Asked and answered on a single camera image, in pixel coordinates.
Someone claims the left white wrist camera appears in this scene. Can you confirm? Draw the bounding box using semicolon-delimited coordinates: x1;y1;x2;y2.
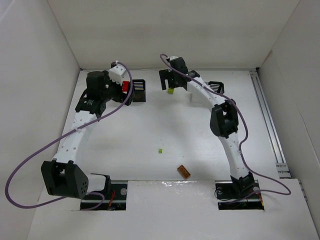
108;64;127;85

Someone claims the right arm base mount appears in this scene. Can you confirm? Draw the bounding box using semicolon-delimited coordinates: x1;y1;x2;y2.
214;180;265;211

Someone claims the left black slotted bin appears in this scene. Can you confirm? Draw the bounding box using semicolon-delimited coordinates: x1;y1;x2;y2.
132;79;146;103

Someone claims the aluminium rail right side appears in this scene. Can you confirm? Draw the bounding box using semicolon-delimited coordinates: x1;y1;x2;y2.
249;69;292;179

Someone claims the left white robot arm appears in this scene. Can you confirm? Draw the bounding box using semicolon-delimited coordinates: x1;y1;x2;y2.
41;65;132;199

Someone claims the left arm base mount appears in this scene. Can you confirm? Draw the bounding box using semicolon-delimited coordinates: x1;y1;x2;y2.
79;180;128;211

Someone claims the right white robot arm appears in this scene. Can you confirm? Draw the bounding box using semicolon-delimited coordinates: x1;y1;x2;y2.
159;53;255;200

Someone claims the red lego plate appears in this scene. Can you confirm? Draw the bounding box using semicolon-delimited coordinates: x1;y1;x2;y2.
122;80;131;92

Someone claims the black slotted bin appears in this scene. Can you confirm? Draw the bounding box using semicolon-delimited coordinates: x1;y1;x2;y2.
207;81;225;94
132;79;146;103

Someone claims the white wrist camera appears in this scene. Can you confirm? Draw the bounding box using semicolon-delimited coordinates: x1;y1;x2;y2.
108;64;127;85
167;56;178;62

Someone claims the orange lego plate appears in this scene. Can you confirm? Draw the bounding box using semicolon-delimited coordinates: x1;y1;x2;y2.
177;165;191;179

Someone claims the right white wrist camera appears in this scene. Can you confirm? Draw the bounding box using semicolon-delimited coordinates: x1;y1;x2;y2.
167;56;178;62

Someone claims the right black slotted bin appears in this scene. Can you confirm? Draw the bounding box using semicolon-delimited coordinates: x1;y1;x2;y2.
207;81;225;94

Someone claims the right white slotted bin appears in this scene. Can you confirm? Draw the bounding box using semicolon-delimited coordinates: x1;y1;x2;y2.
190;93;200;104

